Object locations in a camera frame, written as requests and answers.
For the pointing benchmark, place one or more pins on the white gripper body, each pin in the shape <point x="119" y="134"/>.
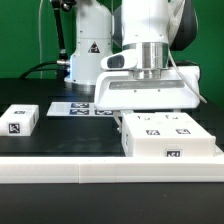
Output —
<point x="122" y="87"/>

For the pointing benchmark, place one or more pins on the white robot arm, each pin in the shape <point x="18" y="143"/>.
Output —
<point x="153" y="28"/>

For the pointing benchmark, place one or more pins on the white base tag plate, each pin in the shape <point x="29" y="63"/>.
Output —
<point x="76" y="109"/>

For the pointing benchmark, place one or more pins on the white cabinet top block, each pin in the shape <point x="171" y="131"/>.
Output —
<point x="19" y="120"/>

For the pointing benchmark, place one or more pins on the white L-shaped fence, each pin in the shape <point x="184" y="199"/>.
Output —
<point x="17" y="170"/>

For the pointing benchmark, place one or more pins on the white cabinet body box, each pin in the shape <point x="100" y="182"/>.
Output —
<point x="168" y="146"/>

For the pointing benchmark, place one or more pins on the white cabinet door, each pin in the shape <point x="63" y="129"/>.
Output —
<point x="148" y="125"/>
<point x="181" y="124"/>

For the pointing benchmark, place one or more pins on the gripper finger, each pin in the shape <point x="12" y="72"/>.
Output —
<point x="117" y="121"/>

